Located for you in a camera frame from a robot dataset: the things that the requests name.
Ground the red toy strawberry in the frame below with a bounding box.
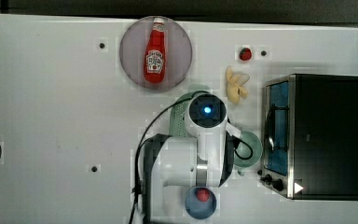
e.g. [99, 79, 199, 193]
[239, 48, 253, 61]

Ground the blue bowl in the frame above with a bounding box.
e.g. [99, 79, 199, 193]
[185, 188, 217, 219]

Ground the black toaster oven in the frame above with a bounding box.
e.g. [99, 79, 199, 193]
[258, 74, 358, 201]

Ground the red toy fruit in bowl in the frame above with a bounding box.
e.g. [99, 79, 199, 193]
[196, 188, 211, 203]

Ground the plush peeled banana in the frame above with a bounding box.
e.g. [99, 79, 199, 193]
[226, 66, 250, 105]

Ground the mint green cup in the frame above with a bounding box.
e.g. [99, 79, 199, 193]
[234, 131, 263, 176]

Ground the plush ketchup bottle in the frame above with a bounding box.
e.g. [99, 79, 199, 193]
[144, 18, 166, 83]

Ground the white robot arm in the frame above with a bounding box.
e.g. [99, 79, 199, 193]
[153, 91, 241, 188]

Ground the mint green strainer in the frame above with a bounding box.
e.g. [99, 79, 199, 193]
[169, 84, 211, 137]

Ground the grey round plate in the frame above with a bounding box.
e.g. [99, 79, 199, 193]
[119, 16, 192, 91]

